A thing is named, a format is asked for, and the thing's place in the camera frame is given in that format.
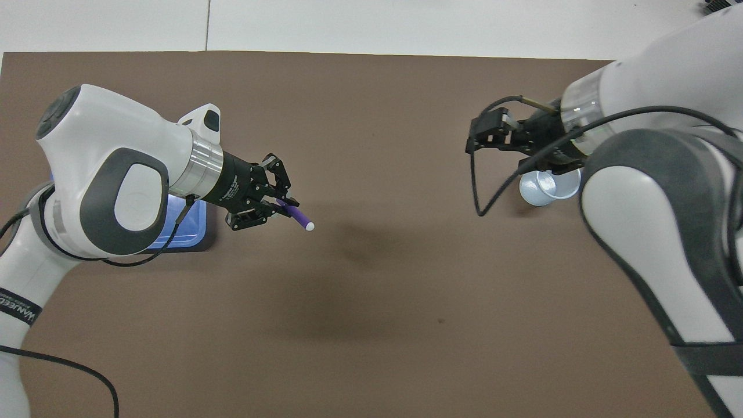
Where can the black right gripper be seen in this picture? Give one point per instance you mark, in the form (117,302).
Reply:
(543,139)

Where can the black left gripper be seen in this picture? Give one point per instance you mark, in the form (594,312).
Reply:
(241,184)

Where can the purple pen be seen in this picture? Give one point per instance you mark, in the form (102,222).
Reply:
(299,217)

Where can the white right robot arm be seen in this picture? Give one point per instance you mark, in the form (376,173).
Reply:
(667,191)

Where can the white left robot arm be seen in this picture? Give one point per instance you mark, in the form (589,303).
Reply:
(104,174)

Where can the blue plastic tray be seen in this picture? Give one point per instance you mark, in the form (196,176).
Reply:
(191,229)

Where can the translucent plastic cup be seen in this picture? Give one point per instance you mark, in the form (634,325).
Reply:
(545,188)

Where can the brown table mat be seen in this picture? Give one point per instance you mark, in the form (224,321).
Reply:
(371,302)

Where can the grey ribbed device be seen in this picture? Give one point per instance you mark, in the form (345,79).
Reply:
(715,6)

